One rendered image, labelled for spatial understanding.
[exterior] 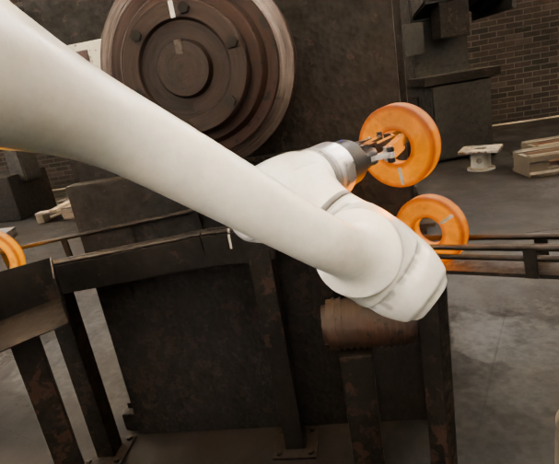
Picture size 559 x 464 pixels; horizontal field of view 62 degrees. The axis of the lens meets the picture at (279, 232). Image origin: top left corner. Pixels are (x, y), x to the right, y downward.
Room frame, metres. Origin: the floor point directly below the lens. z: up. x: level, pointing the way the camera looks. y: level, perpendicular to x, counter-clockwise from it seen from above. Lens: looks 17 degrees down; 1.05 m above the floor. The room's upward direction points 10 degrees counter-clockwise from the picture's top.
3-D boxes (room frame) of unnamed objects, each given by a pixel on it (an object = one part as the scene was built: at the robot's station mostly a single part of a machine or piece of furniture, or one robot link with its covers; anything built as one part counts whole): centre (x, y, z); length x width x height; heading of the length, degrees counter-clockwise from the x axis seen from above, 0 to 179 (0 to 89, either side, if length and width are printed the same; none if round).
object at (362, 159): (0.75, -0.13, 0.91); 0.09 x 0.08 x 0.07; 135
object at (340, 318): (1.02, -0.18, 0.27); 0.22 x 0.13 x 0.53; 80
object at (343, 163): (0.70, -0.08, 0.91); 0.09 x 0.06 x 0.09; 45
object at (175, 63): (1.11, 0.14, 1.11); 0.28 x 0.06 x 0.28; 80
